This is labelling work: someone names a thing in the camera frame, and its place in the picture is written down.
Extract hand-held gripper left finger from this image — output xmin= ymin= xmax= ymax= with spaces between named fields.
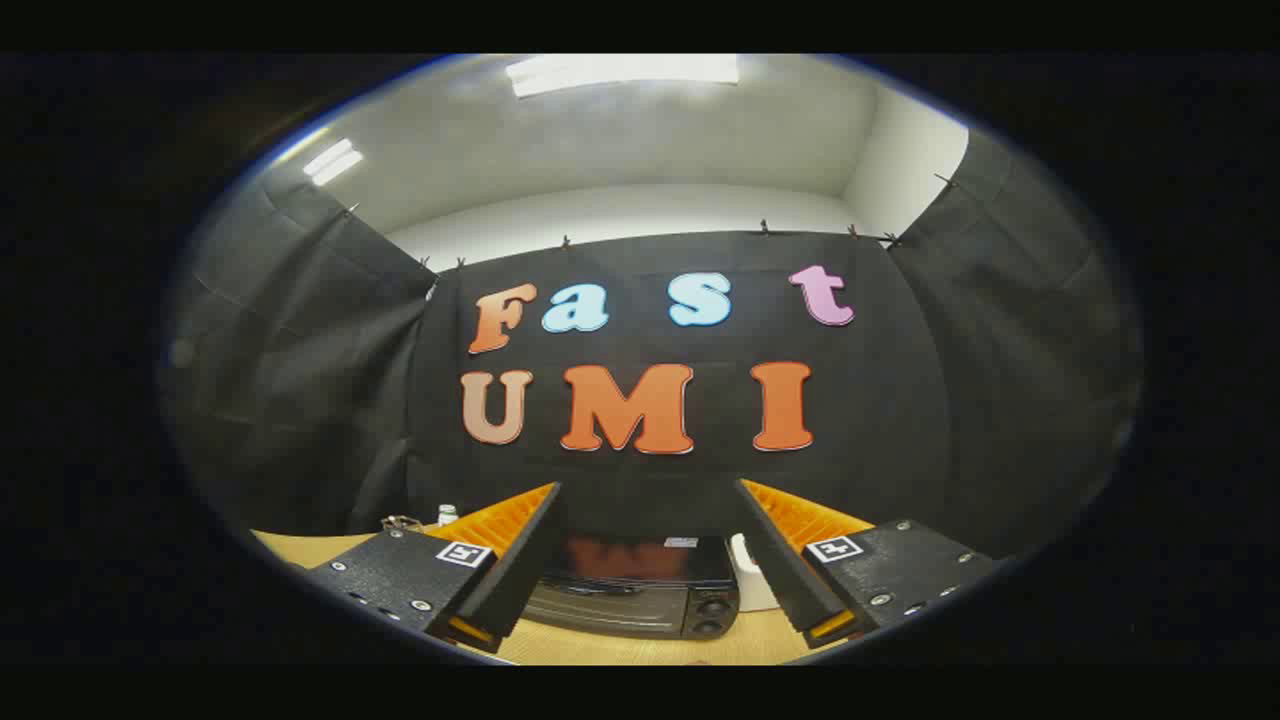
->
xmin=305 ymin=482 xmax=563 ymax=656

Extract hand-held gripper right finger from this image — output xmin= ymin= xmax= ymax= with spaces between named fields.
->
xmin=735 ymin=478 xmax=1001 ymax=651

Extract black toaster oven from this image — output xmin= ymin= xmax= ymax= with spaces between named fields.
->
xmin=522 ymin=535 xmax=741 ymax=641

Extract white toaster appliance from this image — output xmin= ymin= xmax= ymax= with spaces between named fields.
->
xmin=728 ymin=533 xmax=781 ymax=613

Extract black backdrop cloth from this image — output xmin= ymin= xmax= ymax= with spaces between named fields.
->
xmin=165 ymin=130 xmax=1141 ymax=561

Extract small ceiling light panel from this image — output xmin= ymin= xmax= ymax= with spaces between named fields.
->
xmin=303 ymin=138 xmax=364 ymax=187

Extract large ceiling light panel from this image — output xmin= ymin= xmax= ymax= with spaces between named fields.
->
xmin=505 ymin=55 xmax=741 ymax=98

